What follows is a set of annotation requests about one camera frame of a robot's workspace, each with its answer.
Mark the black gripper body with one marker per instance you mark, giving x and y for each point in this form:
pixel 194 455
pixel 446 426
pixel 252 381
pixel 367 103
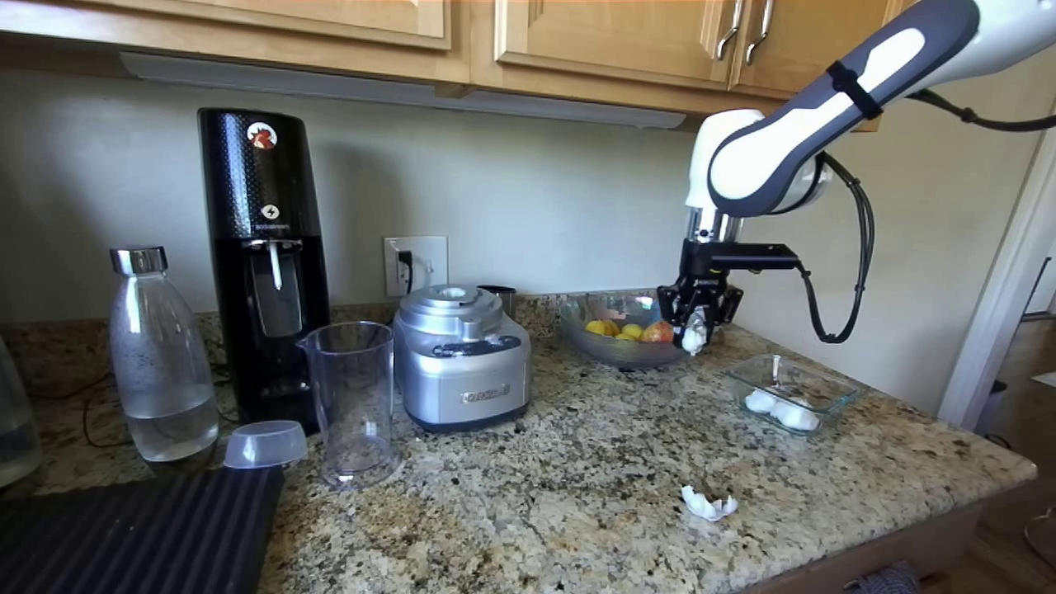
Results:
pixel 704 283

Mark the white garlic clove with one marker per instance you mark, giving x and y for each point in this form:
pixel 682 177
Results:
pixel 762 401
pixel 794 418
pixel 696 335

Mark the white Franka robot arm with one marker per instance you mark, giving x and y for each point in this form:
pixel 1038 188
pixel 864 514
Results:
pixel 794 142

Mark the rectangular glass dish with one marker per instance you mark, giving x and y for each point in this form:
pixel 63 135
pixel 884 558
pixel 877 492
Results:
pixel 821 385

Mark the white garlic peel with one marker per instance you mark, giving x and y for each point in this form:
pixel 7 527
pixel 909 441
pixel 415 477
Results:
pixel 707 507

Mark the red orange fruit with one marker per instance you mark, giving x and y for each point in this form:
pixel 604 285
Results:
pixel 658 332

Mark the green lime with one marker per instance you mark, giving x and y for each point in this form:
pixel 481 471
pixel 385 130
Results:
pixel 633 332

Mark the glass fruit bowl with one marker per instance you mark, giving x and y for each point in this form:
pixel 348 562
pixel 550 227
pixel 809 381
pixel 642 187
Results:
pixel 621 351

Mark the yellow lemon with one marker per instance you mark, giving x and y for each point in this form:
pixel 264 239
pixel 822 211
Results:
pixel 603 327

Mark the silver food processor base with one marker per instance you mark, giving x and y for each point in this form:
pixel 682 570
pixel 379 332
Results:
pixel 461 368

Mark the wooden upper cabinet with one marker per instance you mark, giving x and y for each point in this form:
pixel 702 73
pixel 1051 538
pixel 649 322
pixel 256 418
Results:
pixel 596 45

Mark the black power plug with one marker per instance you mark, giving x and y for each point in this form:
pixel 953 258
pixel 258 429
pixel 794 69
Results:
pixel 406 268

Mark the clear plastic measuring cup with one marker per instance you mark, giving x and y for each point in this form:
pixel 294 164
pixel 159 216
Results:
pixel 350 401

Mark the black soda maker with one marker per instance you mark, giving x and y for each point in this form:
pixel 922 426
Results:
pixel 264 265

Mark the clear plastic lid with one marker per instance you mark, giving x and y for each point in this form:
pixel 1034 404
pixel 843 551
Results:
pixel 264 447

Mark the clear bottle with silver cap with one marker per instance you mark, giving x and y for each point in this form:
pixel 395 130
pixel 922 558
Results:
pixel 159 364

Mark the black ribbed drying mat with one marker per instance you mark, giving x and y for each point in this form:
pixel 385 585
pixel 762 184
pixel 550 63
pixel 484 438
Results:
pixel 132 538

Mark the white wall outlet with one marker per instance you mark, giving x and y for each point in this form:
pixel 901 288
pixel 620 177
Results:
pixel 427 265

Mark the white door frame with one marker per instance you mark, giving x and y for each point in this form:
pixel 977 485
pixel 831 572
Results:
pixel 995 308

